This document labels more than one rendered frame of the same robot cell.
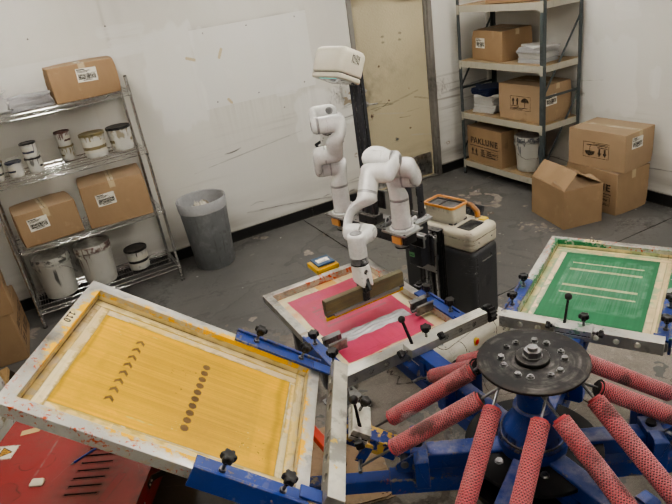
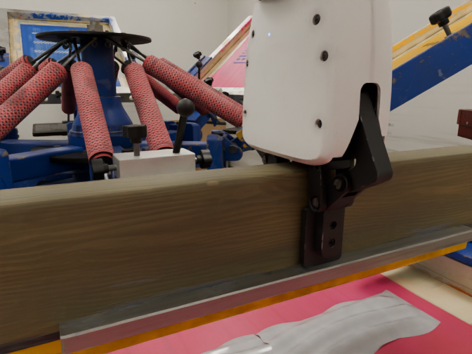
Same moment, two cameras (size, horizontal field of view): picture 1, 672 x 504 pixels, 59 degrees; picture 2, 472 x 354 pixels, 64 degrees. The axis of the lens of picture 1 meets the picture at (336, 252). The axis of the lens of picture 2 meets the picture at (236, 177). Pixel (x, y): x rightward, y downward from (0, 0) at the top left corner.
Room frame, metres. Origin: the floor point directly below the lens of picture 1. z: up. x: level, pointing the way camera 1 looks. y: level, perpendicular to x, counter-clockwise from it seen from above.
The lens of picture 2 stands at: (2.42, -0.15, 1.19)
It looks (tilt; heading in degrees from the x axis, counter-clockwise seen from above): 14 degrees down; 177
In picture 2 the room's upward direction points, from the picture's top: straight up
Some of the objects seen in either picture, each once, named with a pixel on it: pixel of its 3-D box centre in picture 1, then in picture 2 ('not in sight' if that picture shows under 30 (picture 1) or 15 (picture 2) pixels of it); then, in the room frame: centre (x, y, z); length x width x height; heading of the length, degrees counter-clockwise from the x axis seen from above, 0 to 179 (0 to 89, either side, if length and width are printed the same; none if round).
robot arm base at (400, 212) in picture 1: (402, 212); not in sight; (2.71, -0.36, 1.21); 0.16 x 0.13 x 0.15; 128
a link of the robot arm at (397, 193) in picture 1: (399, 183); not in sight; (2.69, -0.35, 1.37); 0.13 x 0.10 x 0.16; 64
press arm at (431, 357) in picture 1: (431, 361); not in sight; (1.75, -0.28, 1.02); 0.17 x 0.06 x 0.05; 25
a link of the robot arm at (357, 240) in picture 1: (362, 240); not in sight; (2.20, -0.11, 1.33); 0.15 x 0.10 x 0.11; 154
